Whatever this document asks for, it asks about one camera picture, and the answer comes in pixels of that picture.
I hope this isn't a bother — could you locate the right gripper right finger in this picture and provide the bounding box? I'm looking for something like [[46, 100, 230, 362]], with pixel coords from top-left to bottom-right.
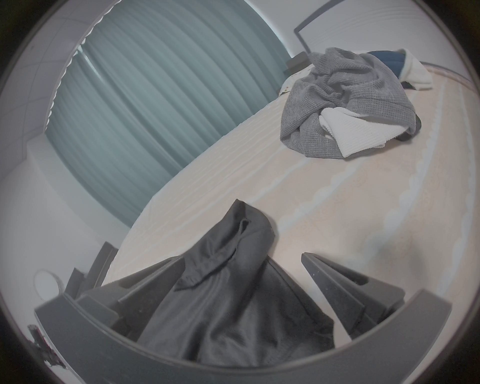
[[301, 252, 406, 340]]

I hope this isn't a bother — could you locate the white printed pillow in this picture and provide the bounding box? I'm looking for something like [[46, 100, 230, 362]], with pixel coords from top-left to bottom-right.
[[278, 64, 316, 97]]

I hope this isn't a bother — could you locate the round white mirror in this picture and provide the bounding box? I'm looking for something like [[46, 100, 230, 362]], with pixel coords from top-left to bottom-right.
[[34, 271, 63, 301]]

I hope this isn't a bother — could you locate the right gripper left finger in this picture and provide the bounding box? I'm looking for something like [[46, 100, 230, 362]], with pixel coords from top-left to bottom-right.
[[77, 256, 187, 342]]

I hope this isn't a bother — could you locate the pile of clothes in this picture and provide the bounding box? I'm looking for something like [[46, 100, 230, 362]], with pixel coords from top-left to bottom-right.
[[279, 47, 434, 159]]

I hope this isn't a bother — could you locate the bed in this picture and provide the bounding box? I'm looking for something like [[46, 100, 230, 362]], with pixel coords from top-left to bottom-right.
[[102, 2, 474, 355]]

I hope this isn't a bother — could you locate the black T-shirt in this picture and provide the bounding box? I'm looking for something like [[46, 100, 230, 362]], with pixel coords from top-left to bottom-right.
[[137, 199, 335, 368]]

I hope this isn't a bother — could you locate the blue-green curtain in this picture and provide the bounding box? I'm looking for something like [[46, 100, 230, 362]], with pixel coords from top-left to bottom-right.
[[44, 50, 190, 228], [80, 0, 301, 169]]

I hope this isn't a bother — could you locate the grey bedside table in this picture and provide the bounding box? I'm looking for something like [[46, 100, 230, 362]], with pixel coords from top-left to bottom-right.
[[287, 52, 310, 72]]

